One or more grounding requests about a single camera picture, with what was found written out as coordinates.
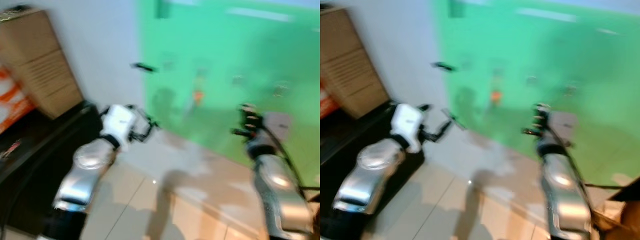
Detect keys with orange tag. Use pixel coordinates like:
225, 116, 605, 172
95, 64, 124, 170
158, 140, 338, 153
189, 70, 208, 117
487, 70, 505, 116

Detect black low cabinet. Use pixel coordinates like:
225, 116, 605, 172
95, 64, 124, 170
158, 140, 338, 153
0, 101, 103, 237
320, 101, 427, 239

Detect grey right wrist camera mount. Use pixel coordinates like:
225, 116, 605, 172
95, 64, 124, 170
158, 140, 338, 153
261, 111, 294, 145
548, 110, 579, 147

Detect brown cardboard carton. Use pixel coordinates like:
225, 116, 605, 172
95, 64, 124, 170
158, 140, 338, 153
594, 186, 640, 240

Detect orange and white package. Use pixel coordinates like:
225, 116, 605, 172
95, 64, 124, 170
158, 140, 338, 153
320, 88, 342, 119
0, 66, 35, 134

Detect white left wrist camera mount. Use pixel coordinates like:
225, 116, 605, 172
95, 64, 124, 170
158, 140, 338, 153
389, 103, 427, 154
99, 104, 139, 152

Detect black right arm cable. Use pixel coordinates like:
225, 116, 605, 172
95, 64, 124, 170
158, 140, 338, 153
259, 122, 321, 192
549, 123, 626, 191

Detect brown cardboard box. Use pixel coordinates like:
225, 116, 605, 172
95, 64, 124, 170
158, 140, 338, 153
320, 5, 391, 119
0, 7, 84, 120

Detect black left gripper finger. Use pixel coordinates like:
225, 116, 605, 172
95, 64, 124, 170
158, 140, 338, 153
135, 105, 155, 125
441, 107, 467, 131
433, 121, 455, 144
140, 121, 160, 143

